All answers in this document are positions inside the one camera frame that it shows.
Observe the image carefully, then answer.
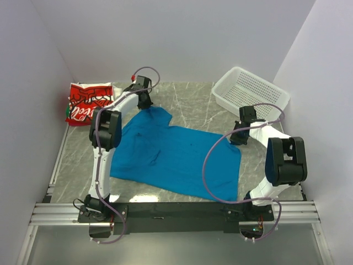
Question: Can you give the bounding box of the blue t shirt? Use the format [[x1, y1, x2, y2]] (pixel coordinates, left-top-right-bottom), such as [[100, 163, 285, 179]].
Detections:
[[110, 107, 241, 201]]

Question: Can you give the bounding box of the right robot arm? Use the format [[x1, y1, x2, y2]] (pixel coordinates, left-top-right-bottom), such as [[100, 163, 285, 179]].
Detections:
[[229, 105, 307, 220]]

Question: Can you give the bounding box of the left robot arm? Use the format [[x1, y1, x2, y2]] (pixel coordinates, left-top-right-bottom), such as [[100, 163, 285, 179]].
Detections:
[[83, 75, 153, 222]]

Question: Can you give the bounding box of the white plastic basket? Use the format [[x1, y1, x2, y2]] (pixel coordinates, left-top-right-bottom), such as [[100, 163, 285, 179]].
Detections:
[[212, 67, 290, 121]]

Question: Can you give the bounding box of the folded red Coca-Cola shirt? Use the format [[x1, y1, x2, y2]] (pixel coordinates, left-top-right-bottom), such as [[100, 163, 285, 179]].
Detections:
[[66, 82, 123, 126]]

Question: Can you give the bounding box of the black base bar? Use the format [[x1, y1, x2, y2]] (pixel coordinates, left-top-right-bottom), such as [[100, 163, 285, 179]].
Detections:
[[77, 200, 274, 235]]

